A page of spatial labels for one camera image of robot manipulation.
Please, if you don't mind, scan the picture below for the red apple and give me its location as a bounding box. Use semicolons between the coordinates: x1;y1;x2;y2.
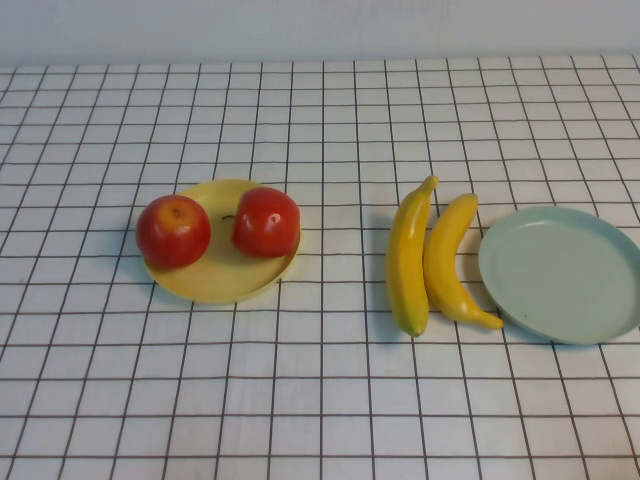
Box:
221;186;303;260
135;194;212;270

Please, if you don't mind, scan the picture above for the long straight yellow banana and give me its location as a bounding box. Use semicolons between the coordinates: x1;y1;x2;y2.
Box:
385;174;441;338

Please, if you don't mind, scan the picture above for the curved yellow banana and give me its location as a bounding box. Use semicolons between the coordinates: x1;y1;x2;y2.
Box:
423;192;505;331

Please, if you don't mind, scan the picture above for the yellow plastic plate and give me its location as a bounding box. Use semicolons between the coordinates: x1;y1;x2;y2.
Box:
143;178;304;305

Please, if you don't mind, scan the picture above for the pale green plastic plate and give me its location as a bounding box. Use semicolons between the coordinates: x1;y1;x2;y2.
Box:
478;206;640;346

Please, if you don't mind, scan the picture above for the white grid-pattern tablecloth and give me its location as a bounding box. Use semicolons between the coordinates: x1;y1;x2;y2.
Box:
0;53;640;480

